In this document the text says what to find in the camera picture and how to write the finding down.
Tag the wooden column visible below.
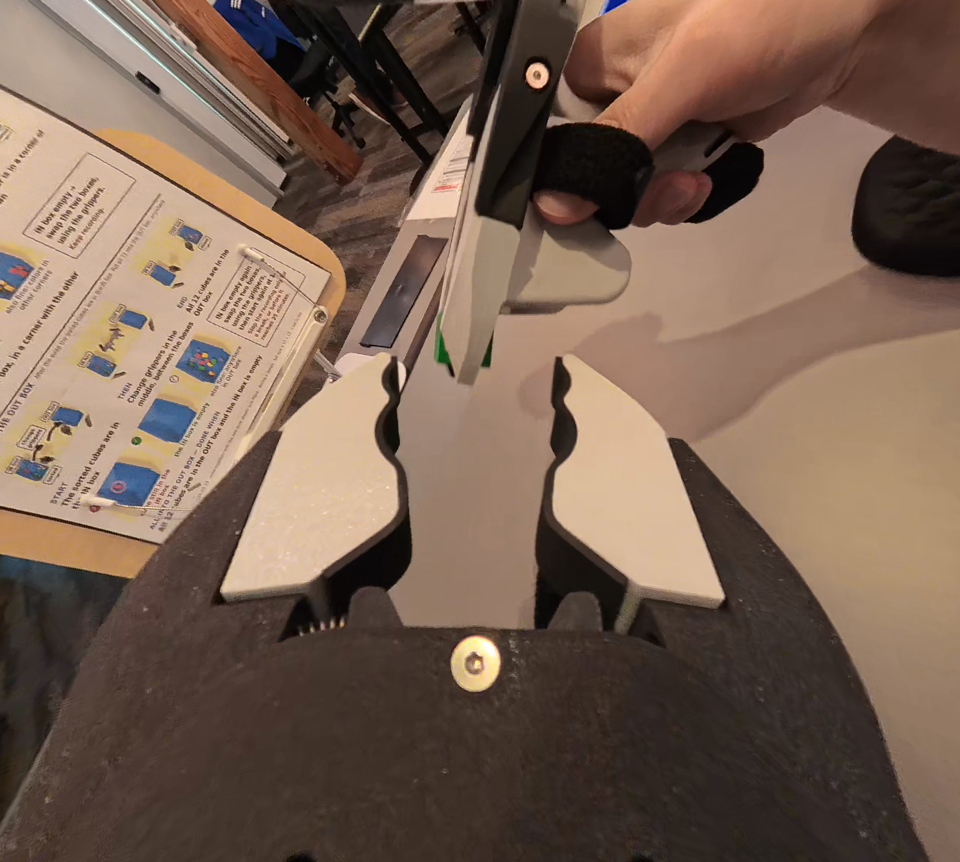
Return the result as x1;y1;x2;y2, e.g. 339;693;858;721
45;0;363;186

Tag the printed instruction sheet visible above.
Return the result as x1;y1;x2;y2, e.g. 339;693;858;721
0;86;333;544

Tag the white stand base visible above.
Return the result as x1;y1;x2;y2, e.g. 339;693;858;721
315;351;410;391

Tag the green wooden cube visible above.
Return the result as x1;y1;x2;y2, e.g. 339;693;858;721
435;311;495;377

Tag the person's right forearm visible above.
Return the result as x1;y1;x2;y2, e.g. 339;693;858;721
862;0;960;154

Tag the blue jacket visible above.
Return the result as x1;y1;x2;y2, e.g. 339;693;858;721
212;0;305;57

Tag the black desk inlay plate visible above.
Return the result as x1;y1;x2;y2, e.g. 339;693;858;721
360;234;449;347

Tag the white pin on wire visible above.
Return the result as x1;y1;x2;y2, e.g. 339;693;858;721
81;495;196;514
238;245;324;323

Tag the paper in plastic sleeve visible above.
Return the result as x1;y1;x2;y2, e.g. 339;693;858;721
407;105;475;222

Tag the wooden display board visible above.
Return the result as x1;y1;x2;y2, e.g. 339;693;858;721
0;127;348;578

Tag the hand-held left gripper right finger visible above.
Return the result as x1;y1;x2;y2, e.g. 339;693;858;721
536;354;727;634

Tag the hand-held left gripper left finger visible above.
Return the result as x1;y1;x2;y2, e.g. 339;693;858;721
219;352;414;634

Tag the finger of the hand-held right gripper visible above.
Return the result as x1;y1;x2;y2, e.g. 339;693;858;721
436;93;490;361
448;213;520;385

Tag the black display on stand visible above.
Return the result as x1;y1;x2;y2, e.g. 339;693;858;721
270;0;451;166

